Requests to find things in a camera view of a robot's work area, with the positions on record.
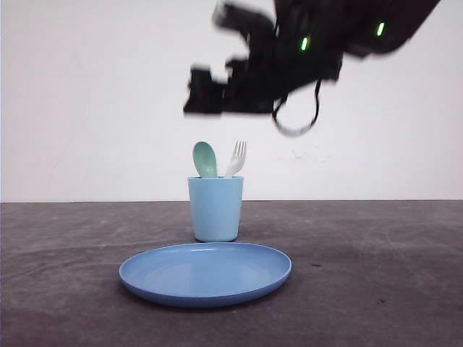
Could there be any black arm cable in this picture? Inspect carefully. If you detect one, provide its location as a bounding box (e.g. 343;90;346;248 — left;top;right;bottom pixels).
271;77;323;137

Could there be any white plastic fork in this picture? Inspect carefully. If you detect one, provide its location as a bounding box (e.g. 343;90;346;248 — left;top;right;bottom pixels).
224;141;247;178

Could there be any blue plastic plate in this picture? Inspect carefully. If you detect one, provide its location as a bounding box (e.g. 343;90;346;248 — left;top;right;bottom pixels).
119;242;292;308

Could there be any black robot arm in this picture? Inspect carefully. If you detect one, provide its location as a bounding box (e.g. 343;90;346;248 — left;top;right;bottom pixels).
183;1;436;114

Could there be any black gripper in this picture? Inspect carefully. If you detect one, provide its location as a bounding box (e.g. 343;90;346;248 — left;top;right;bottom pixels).
183;1;342;115

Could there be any light blue plastic cup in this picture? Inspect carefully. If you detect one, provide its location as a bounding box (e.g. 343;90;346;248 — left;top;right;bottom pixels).
187;176;244;242

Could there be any mint green plastic spoon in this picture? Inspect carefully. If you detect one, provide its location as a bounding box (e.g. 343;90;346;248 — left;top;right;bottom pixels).
192;141;218;179

